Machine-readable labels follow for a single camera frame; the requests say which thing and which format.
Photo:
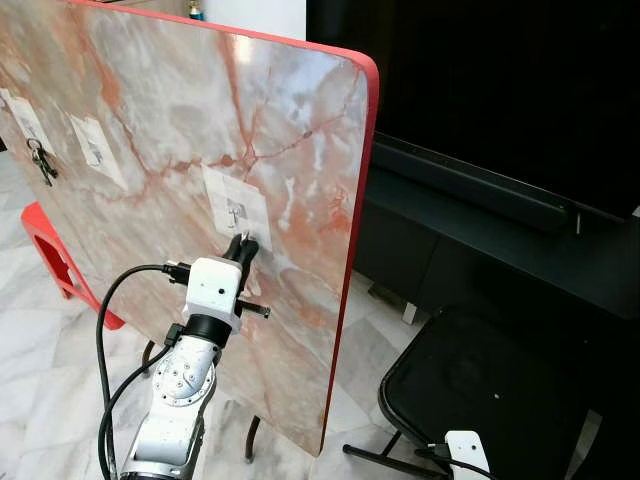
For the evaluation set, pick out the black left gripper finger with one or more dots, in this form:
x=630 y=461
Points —
x=249 y=254
x=235 y=252

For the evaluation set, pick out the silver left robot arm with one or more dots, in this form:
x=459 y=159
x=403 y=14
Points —
x=180 y=380

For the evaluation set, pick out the black metal table leg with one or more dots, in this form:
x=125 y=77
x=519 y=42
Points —
x=252 y=440
x=148 y=355

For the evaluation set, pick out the marble table top red edge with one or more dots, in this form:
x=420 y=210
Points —
x=180 y=110

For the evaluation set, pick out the white console leg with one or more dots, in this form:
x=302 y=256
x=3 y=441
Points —
x=410 y=313

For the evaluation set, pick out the red plastic stool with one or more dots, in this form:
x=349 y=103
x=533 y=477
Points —
x=40 y=225

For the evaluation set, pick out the dark key bunch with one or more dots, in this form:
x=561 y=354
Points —
x=43 y=165

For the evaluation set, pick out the black soundbar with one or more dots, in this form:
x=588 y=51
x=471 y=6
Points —
x=470 y=185

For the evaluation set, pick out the tall blue gold trophy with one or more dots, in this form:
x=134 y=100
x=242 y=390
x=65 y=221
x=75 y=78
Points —
x=196 y=10

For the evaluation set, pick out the black tv console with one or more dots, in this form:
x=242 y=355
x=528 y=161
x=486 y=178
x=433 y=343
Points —
x=560 y=270

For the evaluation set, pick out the black television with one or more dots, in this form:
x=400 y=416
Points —
x=480 y=90

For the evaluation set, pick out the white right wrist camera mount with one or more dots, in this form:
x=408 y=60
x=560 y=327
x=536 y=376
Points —
x=467 y=455

